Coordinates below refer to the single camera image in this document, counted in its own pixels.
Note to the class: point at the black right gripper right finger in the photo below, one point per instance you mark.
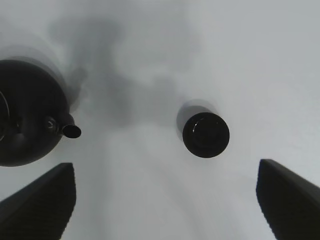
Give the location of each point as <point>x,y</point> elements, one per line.
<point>289,203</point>

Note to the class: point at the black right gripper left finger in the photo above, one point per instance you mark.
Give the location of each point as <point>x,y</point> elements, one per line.
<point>42,209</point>

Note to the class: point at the black round teapot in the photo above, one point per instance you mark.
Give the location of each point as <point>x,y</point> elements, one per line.
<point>34,113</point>

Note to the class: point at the small black teacup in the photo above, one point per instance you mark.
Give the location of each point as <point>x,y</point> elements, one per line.
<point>206,135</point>

